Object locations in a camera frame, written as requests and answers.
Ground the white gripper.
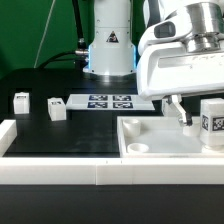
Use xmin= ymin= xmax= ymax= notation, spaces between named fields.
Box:
xmin=137 ymin=3 xmax=224 ymax=126

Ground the white square tabletop part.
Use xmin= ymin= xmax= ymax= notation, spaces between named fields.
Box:
xmin=117 ymin=116 xmax=224 ymax=158

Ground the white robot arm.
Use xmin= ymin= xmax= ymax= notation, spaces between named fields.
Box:
xmin=84 ymin=0 xmax=224 ymax=125

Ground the white tag plate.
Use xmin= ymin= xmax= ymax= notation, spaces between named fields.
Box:
xmin=66 ymin=94 xmax=155 ymax=111

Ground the white U-shaped fence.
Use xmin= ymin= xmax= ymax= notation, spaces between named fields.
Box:
xmin=0 ymin=120 xmax=224 ymax=185

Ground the black thick cable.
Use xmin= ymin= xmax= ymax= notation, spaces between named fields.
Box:
xmin=37 ymin=0 xmax=90 ymax=69

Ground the thin white cable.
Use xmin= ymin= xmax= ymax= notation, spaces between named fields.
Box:
xmin=33 ymin=0 xmax=57 ymax=69

